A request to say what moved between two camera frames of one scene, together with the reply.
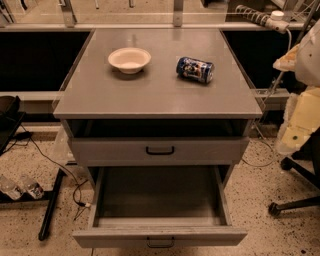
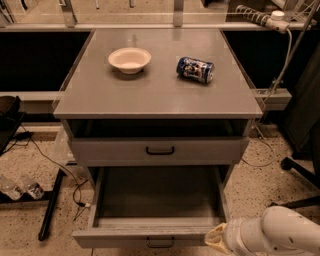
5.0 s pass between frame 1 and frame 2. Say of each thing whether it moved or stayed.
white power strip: stayed
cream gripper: moved
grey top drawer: stayed
